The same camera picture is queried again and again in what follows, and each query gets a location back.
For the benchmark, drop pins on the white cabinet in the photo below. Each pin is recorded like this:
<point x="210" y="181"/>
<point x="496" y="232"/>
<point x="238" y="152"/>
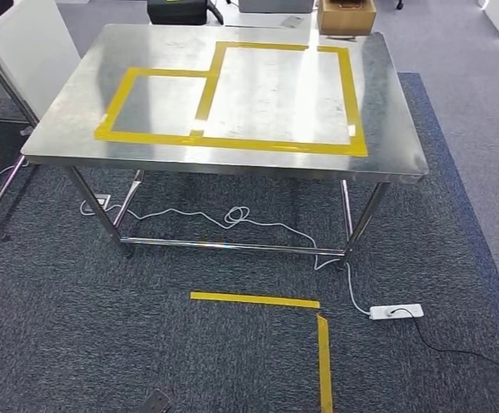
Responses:
<point x="39" y="57"/>

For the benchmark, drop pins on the white power adapter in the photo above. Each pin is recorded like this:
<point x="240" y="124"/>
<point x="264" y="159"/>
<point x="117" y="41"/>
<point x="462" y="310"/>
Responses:
<point x="101" y="200"/>

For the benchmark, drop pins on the white desk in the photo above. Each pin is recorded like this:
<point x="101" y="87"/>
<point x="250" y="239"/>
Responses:
<point x="254" y="20"/>

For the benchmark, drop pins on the grey card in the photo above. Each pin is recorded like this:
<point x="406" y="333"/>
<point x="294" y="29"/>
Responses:
<point x="291" y="21"/>

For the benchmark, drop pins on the steel frame table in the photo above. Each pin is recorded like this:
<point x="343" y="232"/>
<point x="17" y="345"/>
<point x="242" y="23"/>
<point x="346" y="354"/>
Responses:
<point x="0" y="194"/>

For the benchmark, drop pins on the black carry case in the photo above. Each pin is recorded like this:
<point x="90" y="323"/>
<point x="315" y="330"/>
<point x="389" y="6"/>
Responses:
<point x="176" y="11"/>

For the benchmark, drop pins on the grey laptop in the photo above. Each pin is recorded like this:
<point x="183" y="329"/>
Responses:
<point x="275" y="6"/>

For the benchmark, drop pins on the white power strip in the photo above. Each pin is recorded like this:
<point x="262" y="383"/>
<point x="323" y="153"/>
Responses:
<point x="398" y="312"/>

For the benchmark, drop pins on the steel workbench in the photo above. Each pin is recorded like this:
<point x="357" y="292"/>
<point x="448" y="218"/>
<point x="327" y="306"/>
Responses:
<point x="387" y="114"/>

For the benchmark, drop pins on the cardboard box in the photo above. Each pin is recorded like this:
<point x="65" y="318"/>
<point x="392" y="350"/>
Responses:
<point x="346" y="20"/>

